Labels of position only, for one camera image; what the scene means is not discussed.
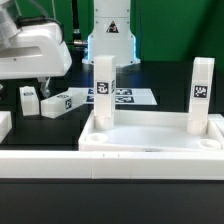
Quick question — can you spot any white desk tabletop tray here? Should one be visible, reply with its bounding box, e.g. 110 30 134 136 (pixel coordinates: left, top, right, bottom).
78 110 224 152

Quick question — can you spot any black cable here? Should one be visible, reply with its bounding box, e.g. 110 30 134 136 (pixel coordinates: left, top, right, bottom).
66 0 89 48

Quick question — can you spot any white front fence bar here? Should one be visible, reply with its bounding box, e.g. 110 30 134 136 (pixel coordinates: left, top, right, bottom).
0 150 224 180

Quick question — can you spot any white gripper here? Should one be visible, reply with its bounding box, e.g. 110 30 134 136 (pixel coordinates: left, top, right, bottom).
0 25 72 98

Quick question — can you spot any white left fence block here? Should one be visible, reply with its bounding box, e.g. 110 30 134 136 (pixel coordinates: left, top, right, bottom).
0 111 12 144

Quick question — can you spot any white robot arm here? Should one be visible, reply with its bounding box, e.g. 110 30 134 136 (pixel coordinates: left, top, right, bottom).
0 0 140 97

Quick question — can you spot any fiducial marker sheet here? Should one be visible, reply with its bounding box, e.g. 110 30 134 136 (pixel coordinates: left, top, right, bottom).
70 87 157 105

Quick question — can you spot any white thin cable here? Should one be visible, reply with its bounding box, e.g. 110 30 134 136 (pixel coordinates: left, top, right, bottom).
51 0 58 21

